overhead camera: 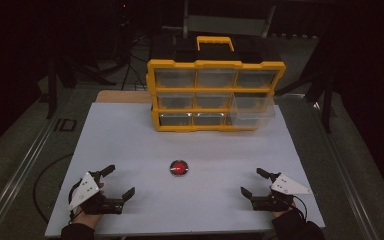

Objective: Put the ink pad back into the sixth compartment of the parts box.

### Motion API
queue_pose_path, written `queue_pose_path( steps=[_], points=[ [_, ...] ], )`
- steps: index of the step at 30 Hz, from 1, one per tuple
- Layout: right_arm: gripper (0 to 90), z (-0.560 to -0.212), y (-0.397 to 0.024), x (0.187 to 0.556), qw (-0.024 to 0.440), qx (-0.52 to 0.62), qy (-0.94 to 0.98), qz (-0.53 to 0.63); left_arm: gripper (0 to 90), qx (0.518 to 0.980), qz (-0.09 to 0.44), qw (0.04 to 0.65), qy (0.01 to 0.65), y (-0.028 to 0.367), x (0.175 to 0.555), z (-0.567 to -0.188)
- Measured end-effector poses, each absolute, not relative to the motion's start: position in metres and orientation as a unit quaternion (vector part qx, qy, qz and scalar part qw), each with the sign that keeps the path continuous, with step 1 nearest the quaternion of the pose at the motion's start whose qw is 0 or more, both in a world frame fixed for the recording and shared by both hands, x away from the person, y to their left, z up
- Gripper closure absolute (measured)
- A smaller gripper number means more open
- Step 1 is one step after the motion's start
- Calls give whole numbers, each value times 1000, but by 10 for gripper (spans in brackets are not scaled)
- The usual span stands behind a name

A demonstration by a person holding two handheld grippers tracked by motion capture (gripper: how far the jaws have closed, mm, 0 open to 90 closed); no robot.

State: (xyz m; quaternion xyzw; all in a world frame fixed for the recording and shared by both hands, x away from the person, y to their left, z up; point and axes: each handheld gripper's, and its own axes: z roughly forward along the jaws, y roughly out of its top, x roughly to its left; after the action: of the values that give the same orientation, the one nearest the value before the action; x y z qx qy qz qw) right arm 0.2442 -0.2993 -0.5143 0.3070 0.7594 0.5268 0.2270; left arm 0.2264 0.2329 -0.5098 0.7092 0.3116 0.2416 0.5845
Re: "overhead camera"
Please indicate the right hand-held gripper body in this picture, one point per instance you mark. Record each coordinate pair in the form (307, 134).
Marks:
(288, 186)

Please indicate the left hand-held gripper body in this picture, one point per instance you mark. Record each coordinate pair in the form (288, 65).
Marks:
(86, 190)

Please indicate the red round disc black rim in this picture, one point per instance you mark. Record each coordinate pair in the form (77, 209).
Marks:
(179, 167)

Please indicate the large clear plastic drawer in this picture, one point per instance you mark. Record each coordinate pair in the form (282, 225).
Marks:
(252, 110)

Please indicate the person's right hand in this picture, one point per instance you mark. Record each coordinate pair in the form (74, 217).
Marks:
(282, 214)

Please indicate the person's left hand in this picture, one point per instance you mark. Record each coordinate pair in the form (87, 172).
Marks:
(89, 220)

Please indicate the white board sheet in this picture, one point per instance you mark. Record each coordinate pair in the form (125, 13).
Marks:
(180, 203)

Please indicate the yellow black drawer organizer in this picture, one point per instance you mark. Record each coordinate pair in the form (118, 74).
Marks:
(213, 90)

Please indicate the group of clear organizer drawers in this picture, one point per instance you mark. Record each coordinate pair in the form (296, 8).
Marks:
(175, 78)

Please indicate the aluminium rail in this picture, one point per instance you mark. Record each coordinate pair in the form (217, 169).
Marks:
(353, 186)
(16, 173)

